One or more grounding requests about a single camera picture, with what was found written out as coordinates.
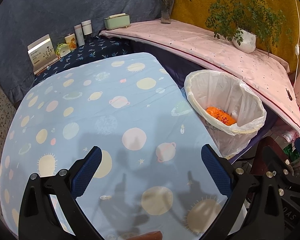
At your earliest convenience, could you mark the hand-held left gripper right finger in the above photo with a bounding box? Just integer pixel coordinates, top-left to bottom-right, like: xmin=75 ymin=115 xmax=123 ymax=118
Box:
xmin=201 ymin=144 xmax=285 ymax=240

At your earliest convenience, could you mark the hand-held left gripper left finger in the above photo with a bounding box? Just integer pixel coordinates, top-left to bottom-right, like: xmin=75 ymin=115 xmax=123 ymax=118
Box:
xmin=18 ymin=146 xmax=102 ymax=240

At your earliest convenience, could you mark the printed orange plastic bag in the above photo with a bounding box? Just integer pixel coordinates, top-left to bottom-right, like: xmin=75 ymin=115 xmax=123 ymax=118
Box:
xmin=205 ymin=106 xmax=237 ymax=127

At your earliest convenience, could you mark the white lined trash bin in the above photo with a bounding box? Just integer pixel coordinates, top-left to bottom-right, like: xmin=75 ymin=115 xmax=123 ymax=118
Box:
xmin=184 ymin=69 xmax=267 ymax=158

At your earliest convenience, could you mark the green cloth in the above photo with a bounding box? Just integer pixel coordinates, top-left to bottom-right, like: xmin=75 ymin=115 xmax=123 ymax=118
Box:
xmin=284 ymin=146 xmax=300 ymax=160

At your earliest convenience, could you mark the clear plastic bottle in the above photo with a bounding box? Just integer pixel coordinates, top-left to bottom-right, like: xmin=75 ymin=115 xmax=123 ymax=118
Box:
xmin=284 ymin=131 xmax=299 ymax=142

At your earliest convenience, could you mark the maroon round stool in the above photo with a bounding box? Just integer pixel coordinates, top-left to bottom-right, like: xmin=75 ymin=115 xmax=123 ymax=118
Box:
xmin=255 ymin=136 xmax=298 ymax=170

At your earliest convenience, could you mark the blue planet print tablecloth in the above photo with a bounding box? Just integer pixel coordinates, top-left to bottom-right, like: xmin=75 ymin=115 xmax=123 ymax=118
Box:
xmin=0 ymin=52 xmax=230 ymax=240

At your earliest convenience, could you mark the dark blue floral cloth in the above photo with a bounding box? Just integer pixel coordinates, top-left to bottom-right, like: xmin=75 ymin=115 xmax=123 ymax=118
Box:
xmin=34 ymin=35 xmax=132 ymax=84

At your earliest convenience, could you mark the green plant in white pot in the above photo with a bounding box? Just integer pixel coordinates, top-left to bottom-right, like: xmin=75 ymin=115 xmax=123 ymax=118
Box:
xmin=188 ymin=0 xmax=287 ymax=55

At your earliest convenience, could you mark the green packet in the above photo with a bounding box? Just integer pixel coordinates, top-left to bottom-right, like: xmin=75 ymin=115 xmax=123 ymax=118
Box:
xmin=55 ymin=43 xmax=70 ymax=57

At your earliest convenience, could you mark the white card box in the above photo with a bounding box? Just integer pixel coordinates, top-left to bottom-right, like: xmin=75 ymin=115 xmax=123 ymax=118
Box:
xmin=27 ymin=34 xmax=59 ymax=75

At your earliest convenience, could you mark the small orange-print box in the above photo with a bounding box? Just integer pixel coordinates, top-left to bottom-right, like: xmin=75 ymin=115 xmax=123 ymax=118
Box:
xmin=64 ymin=33 xmax=77 ymax=50

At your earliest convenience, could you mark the white tube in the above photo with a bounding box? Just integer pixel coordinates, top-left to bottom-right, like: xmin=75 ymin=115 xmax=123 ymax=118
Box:
xmin=74 ymin=24 xmax=85 ymax=47

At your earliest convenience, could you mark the pink cloth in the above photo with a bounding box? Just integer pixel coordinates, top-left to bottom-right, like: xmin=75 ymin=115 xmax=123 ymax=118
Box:
xmin=99 ymin=19 xmax=300 ymax=135

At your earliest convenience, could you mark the white jar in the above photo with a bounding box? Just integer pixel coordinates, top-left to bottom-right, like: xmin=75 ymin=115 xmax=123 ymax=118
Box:
xmin=81 ymin=20 xmax=93 ymax=43

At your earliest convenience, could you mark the green tissue box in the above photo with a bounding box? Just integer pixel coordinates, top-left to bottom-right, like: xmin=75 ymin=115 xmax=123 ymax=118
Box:
xmin=104 ymin=14 xmax=130 ymax=30

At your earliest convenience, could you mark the yellow cloth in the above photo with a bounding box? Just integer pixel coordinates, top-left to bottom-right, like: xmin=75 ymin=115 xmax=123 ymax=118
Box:
xmin=170 ymin=0 xmax=300 ymax=68

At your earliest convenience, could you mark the glass vase with pink flowers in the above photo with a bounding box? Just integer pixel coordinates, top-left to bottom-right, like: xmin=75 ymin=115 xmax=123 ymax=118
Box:
xmin=152 ymin=0 xmax=180 ymax=25

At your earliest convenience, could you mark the blue-grey cloth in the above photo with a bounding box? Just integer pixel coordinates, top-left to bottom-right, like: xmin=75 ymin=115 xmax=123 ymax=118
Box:
xmin=0 ymin=0 xmax=177 ymax=105

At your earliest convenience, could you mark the white cable with switch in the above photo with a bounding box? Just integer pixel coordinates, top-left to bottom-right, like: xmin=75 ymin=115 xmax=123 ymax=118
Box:
xmin=294 ymin=0 xmax=300 ymax=75

